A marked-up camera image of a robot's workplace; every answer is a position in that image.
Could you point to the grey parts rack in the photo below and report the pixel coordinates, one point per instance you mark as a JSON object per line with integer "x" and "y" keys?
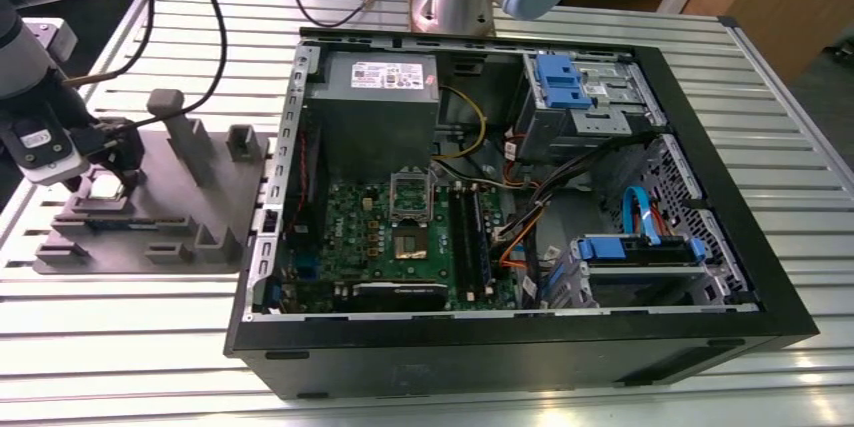
{"x": 173, "y": 227}

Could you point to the graphics card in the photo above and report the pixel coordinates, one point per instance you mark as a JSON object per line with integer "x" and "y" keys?
{"x": 400, "y": 294}

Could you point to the silver CPU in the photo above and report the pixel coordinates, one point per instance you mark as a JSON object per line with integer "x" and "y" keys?
{"x": 107, "y": 191}

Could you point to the grey power supply unit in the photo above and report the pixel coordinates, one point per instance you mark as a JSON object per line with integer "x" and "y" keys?
{"x": 373, "y": 122}

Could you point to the blue rear port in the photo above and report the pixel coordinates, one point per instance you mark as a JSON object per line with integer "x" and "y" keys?
{"x": 273, "y": 297}

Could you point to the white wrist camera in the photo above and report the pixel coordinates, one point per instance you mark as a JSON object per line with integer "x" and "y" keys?
{"x": 47, "y": 167}

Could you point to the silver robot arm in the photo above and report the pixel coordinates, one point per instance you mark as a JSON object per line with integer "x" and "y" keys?
{"x": 453, "y": 2}

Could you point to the green motherboard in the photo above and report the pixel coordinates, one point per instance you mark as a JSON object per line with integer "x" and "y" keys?
{"x": 347, "y": 247}

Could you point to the CPU socket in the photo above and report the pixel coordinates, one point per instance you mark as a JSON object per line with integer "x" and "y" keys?
{"x": 409, "y": 244}

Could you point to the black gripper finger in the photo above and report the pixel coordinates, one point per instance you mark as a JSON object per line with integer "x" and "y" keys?
{"x": 80, "y": 183}
{"x": 128, "y": 162}

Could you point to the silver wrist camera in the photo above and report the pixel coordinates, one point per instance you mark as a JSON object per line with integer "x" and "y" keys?
{"x": 53, "y": 37}

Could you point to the wooden cabinet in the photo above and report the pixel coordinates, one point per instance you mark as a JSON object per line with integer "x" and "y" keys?
{"x": 787, "y": 7}

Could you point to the metal disk bay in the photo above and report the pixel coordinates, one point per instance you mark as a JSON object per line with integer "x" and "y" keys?
{"x": 640, "y": 272}
{"x": 600, "y": 122}

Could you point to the black PC case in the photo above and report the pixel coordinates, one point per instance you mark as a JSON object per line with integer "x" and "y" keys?
{"x": 467, "y": 357}

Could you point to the blue plastic bay bracket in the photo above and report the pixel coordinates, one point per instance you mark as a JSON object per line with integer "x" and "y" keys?
{"x": 563, "y": 82}

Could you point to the hard disk in blue carrier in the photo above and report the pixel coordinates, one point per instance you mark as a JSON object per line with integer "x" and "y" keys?
{"x": 607, "y": 249}

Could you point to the blue board connector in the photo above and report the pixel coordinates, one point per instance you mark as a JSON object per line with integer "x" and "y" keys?
{"x": 307, "y": 267}

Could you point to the black RAM slot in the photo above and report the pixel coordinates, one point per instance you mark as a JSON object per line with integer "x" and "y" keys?
{"x": 457, "y": 242}
{"x": 476, "y": 242}
{"x": 467, "y": 242}

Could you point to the RAM stick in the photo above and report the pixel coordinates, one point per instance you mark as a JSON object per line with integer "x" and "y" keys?
{"x": 133, "y": 223}

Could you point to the white board connector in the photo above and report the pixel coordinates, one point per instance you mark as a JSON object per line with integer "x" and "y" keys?
{"x": 500, "y": 234}

